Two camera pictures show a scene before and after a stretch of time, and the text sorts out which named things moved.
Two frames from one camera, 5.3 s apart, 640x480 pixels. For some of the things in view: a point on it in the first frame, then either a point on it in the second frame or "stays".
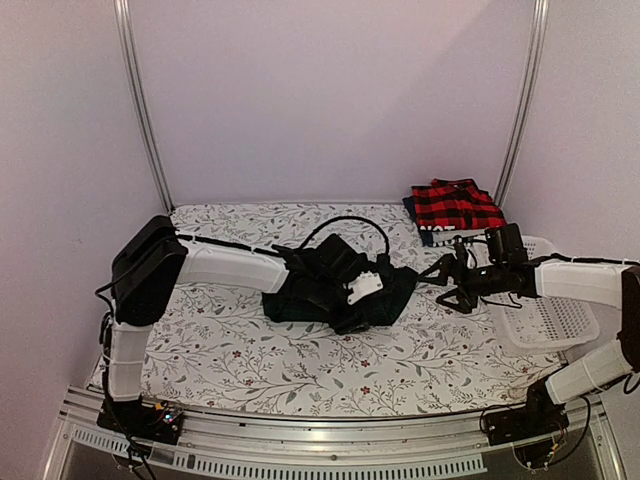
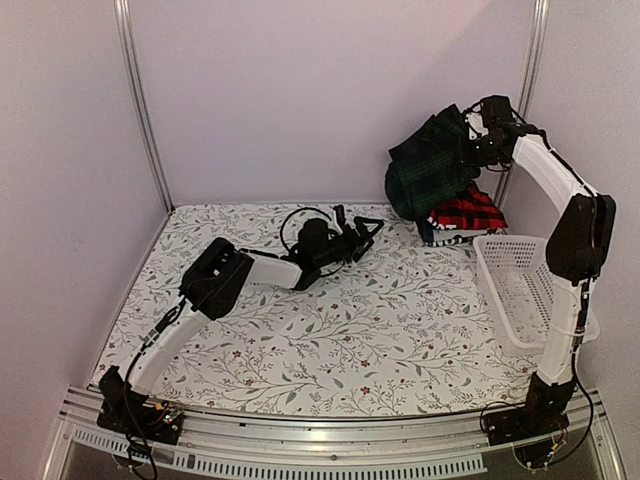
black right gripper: [466, 302] to [467, 157]
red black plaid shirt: [455, 202] stays
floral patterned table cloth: [231, 353] stays
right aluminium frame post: [540, 31] stays
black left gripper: [350, 322] to [356, 244]
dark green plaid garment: [314, 295] to [431, 164]
